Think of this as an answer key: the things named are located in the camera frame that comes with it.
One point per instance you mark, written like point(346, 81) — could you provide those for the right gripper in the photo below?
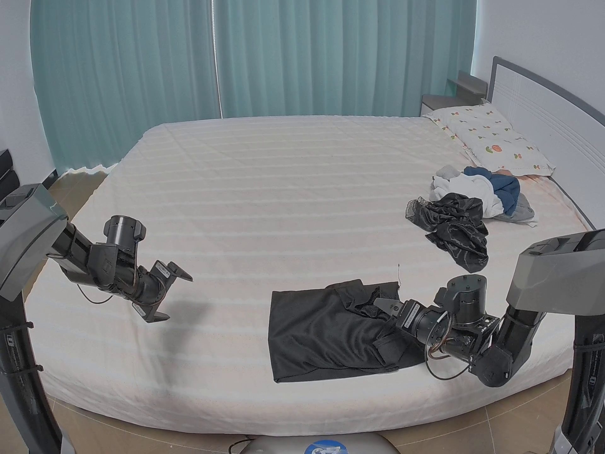
point(423, 323)

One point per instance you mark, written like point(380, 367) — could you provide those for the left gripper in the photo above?
point(151, 286)

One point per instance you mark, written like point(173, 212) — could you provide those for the black T-shirt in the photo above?
point(321, 329)

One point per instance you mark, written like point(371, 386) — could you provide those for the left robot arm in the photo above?
point(28, 234)

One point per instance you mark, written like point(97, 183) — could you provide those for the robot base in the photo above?
point(321, 442)

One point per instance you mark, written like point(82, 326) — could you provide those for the bed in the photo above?
point(260, 196)

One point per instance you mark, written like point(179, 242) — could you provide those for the pile of clothes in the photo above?
point(472, 187)

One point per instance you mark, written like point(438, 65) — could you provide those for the black garment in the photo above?
point(458, 234)

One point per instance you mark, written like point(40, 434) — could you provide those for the white printed pillow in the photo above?
point(491, 135)

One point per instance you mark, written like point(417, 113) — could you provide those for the black chest of drawers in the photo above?
point(5, 178)

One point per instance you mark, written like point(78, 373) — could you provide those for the grey bedside table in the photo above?
point(437, 102)

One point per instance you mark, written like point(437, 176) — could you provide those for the blue-green curtain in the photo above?
point(123, 64)
point(340, 40)

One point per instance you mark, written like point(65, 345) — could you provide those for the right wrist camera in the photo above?
point(441, 297)

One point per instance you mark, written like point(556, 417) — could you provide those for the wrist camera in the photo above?
point(441, 297)
point(140, 232)

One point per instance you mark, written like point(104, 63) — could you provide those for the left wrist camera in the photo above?
point(140, 232)

